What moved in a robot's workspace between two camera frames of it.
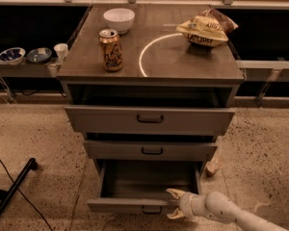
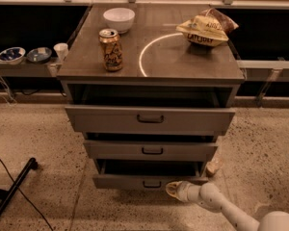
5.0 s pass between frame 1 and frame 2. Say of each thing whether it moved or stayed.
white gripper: moved
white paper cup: stayed
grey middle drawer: stayed
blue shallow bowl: stayed
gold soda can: stayed
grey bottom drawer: moved
